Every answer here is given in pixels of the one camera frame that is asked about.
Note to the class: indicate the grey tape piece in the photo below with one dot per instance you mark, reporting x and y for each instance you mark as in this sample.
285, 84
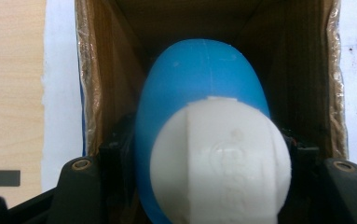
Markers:
2, 178

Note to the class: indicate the blue cardboard box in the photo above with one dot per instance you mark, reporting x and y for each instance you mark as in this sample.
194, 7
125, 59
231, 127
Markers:
111, 77

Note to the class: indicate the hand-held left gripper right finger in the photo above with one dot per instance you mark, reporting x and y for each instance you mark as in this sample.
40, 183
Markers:
302, 161

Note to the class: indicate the white paper mat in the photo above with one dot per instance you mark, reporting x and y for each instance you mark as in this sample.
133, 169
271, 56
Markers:
61, 93

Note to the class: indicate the blue bottle with white cap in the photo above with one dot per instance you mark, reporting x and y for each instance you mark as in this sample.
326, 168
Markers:
204, 130

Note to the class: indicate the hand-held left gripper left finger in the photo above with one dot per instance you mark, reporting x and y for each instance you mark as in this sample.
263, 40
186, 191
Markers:
117, 161

